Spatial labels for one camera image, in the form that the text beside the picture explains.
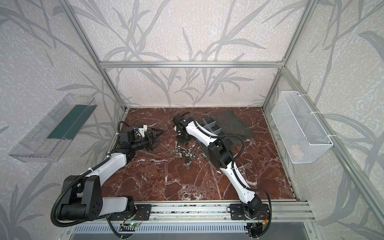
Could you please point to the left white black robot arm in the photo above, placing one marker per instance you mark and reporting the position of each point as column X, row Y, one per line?
column 81, row 199

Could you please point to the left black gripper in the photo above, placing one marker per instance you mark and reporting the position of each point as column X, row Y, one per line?
column 150, row 139

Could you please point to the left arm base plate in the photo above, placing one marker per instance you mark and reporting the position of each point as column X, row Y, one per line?
column 141, row 213

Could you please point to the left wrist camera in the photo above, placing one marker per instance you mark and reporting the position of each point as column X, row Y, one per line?
column 142, row 129

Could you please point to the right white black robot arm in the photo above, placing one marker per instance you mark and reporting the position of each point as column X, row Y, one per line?
column 222, row 149

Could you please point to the aluminium frame crossbar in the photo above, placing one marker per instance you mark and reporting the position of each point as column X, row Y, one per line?
column 185, row 64

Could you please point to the grey plastic organizer box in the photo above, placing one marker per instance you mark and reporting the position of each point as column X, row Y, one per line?
column 227, row 122

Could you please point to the pile of screws and nuts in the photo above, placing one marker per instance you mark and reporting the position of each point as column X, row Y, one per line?
column 187, row 154

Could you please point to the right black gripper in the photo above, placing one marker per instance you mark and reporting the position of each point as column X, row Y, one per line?
column 182, row 140

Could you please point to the white wire mesh basket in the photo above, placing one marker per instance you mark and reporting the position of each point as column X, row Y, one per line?
column 302, row 134

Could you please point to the clear plastic wall tray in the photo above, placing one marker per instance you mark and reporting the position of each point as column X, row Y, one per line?
column 49, row 139

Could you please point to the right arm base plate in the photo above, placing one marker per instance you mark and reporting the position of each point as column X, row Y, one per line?
column 241, row 212

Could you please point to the aluminium front rail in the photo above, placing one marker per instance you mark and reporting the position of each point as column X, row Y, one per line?
column 219, row 212

